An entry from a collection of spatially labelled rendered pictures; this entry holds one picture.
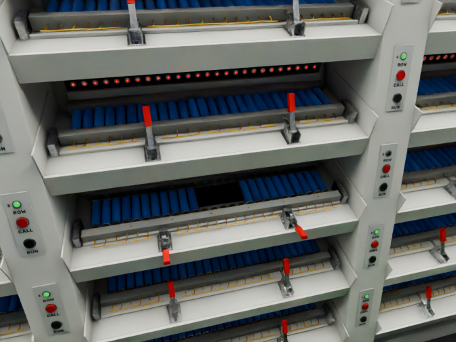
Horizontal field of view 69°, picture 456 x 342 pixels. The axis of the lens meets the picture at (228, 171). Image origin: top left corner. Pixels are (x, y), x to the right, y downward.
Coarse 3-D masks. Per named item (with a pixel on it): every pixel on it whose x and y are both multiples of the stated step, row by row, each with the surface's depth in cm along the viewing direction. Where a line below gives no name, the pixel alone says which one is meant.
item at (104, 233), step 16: (336, 192) 76; (224, 208) 71; (240, 208) 71; (256, 208) 72; (272, 208) 73; (128, 224) 67; (144, 224) 67; (160, 224) 67; (176, 224) 68; (192, 224) 70
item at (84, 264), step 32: (160, 192) 77; (352, 192) 75; (224, 224) 71; (256, 224) 72; (320, 224) 72; (352, 224) 74; (64, 256) 60; (96, 256) 64; (128, 256) 64; (160, 256) 65; (192, 256) 68
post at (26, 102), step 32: (0, 0) 47; (0, 64) 47; (0, 96) 49; (32, 96) 55; (32, 128) 53; (0, 160) 52; (32, 160) 53; (0, 192) 54; (32, 192) 55; (0, 224) 55; (64, 224) 63; (32, 256) 59; (32, 288) 61; (64, 288) 63; (32, 320) 64
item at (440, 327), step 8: (448, 320) 105; (416, 328) 103; (424, 328) 103; (432, 328) 103; (440, 328) 104; (448, 328) 105; (392, 336) 101; (400, 336) 101; (408, 336) 101; (416, 336) 102; (424, 336) 103; (432, 336) 104; (440, 336) 105
